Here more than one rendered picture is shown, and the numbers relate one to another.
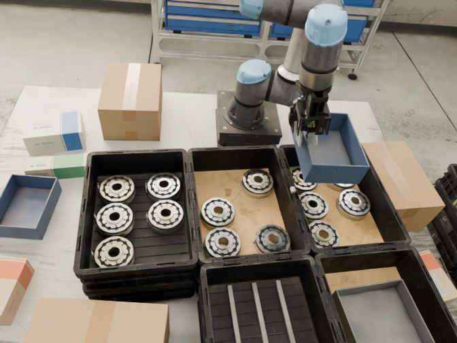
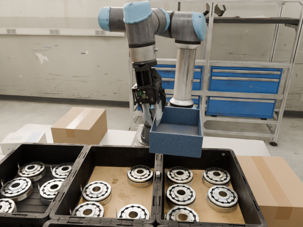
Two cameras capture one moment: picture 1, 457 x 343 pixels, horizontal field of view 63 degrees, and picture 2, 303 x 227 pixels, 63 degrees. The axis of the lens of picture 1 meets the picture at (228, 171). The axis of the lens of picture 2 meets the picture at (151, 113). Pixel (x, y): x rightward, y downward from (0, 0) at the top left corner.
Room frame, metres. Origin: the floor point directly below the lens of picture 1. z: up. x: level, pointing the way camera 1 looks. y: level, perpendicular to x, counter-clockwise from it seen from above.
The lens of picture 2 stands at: (0.04, -0.40, 1.47)
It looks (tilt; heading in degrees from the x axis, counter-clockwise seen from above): 24 degrees down; 19
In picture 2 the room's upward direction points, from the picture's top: straight up
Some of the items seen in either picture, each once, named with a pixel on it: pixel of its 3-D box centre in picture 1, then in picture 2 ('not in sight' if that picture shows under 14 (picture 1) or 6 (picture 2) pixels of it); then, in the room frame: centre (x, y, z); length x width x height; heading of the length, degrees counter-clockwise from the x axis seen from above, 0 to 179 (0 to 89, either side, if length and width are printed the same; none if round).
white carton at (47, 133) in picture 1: (55, 133); (25, 144); (0.95, 0.67, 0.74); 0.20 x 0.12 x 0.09; 113
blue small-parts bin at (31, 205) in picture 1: (26, 205); not in sight; (0.62, 0.63, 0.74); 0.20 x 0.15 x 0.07; 6
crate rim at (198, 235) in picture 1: (243, 198); (114, 177); (0.65, -0.06, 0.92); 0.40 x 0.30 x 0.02; 16
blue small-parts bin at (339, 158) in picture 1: (327, 145); (176, 129); (0.73, -0.25, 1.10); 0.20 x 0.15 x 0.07; 11
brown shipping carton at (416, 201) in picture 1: (386, 186); (265, 193); (0.91, -0.58, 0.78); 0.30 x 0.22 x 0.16; 16
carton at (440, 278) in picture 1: (422, 281); not in sight; (0.58, -0.66, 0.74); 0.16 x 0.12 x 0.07; 24
